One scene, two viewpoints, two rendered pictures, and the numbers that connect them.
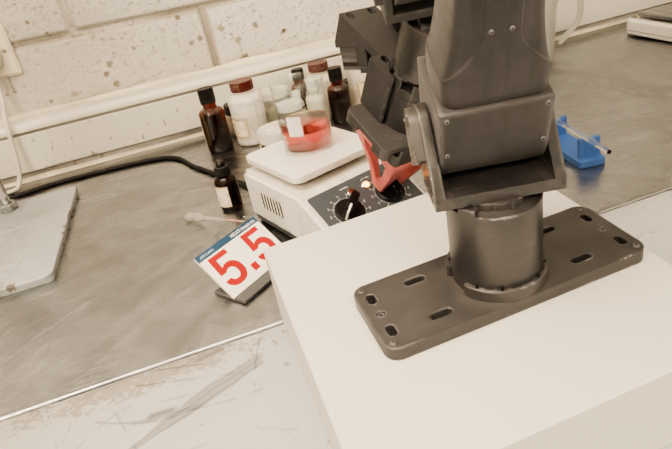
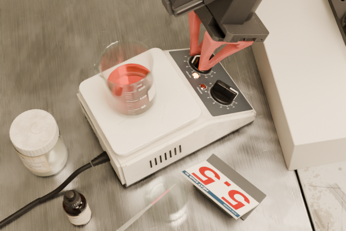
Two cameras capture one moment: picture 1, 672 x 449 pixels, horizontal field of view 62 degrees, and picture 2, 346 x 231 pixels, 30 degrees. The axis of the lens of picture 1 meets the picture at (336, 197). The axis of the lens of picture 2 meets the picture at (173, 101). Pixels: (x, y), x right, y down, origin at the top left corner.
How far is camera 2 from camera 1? 0.82 m
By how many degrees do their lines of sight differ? 64
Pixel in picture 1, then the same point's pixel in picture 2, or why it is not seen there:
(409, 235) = (310, 58)
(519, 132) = not seen: outside the picture
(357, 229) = (292, 84)
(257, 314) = (281, 187)
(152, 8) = not seen: outside the picture
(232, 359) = (327, 202)
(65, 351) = not seen: outside the picture
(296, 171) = (189, 111)
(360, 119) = (240, 32)
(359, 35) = not seen: outside the picture
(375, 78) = (244, 0)
